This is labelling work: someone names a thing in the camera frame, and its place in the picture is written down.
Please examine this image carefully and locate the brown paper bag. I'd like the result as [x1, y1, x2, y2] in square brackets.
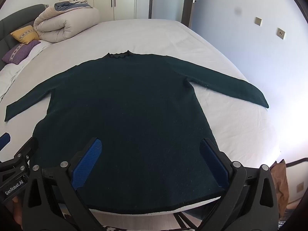
[270, 159, 290, 213]

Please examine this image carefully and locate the dark green sweater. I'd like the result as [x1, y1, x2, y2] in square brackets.
[4, 50, 269, 215]

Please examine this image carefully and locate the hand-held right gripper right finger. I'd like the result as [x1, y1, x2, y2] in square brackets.
[200, 138, 283, 231]

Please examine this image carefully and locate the yellow patterned pillow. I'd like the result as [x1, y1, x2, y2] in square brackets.
[10, 25, 40, 45]

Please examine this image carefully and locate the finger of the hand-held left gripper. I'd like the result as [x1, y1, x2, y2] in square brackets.
[0, 132, 11, 151]
[14, 137, 39, 172]

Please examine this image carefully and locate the bed with white sheet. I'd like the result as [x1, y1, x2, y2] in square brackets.
[0, 19, 282, 218]

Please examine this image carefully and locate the brown door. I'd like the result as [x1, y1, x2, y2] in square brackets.
[186, 0, 200, 29]

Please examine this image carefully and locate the purple patterned pillow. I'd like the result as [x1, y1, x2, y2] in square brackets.
[2, 40, 41, 65]

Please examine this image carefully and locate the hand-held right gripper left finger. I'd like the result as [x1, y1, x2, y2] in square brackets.
[23, 137, 104, 231]

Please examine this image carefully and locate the grey padded headboard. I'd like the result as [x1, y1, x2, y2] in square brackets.
[0, 4, 49, 71]

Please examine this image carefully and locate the person's left hand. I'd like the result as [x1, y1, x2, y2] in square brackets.
[12, 196, 24, 225]

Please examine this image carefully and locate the folded beige duvet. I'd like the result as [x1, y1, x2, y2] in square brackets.
[33, 0, 100, 43]

